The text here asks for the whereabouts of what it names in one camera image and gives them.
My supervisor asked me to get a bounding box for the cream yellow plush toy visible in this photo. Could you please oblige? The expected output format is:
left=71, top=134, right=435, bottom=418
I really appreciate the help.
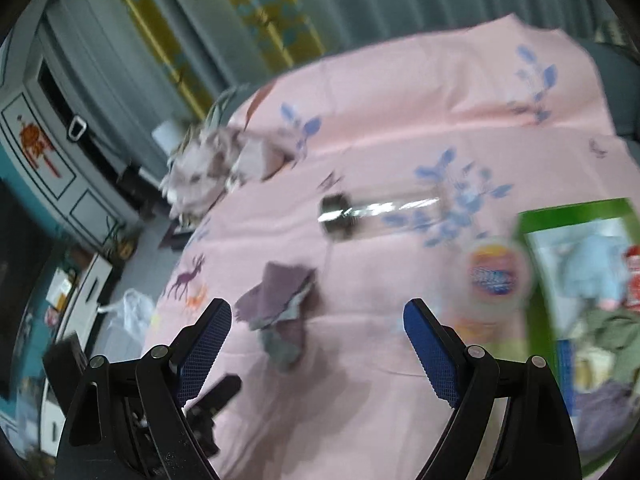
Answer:
left=573, top=347, right=615, bottom=392

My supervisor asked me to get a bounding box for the olive green soft cloth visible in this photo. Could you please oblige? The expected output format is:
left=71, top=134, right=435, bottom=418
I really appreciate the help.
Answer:
left=572, top=308, right=639, bottom=386

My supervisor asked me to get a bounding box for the red white snack packet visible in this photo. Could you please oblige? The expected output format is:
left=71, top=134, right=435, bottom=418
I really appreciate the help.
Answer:
left=625, top=245, right=640, bottom=313

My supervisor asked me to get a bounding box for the light blue plush toy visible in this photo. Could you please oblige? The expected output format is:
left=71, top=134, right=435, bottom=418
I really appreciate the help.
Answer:
left=559, top=234, right=630, bottom=311

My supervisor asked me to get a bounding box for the purple grey towel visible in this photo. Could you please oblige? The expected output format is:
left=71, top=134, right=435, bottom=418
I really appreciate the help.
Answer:
left=234, top=261, right=316, bottom=370

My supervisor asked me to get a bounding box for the blue white tissue packet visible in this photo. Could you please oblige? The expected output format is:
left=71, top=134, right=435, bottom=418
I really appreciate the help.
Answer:
left=555, top=339, right=574, bottom=415

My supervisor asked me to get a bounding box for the white plastic bag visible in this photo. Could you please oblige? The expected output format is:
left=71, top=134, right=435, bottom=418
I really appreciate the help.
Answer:
left=96, top=288, right=155, bottom=344

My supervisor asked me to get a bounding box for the pink wet wipes canister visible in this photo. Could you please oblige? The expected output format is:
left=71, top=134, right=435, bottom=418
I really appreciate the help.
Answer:
left=450, top=236, right=533, bottom=342

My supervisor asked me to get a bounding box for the green white cardboard box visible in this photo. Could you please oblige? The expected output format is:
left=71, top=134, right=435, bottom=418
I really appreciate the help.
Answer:
left=518, top=198, right=639, bottom=474

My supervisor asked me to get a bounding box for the pink patterned bed sheet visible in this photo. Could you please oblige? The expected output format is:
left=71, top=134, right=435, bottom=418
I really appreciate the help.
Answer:
left=146, top=16, right=639, bottom=479

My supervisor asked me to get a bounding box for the crumpled pink floral cloth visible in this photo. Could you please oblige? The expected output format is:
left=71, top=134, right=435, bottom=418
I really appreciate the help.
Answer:
left=160, top=125, right=294, bottom=222

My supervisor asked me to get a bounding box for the white paper roll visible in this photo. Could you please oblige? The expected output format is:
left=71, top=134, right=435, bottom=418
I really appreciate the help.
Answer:
left=151, top=119, right=186, bottom=156

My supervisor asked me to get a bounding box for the grey cabinet with drawers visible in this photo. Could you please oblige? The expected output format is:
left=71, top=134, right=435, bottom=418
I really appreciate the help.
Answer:
left=1, top=26, right=140, bottom=249

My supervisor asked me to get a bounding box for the grey sofa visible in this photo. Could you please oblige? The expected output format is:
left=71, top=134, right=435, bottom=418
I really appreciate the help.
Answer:
left=580, top=37, right=639, bottom=164

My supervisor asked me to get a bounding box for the grey curtain yellow band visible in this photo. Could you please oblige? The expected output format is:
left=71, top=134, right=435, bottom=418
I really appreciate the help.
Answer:
left=44, top=0, right=626, bottom=181

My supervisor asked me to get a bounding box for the striped patterned cushion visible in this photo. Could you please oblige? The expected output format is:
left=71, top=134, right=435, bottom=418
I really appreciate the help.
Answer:
left=594, top=20, right=634, bottom=48

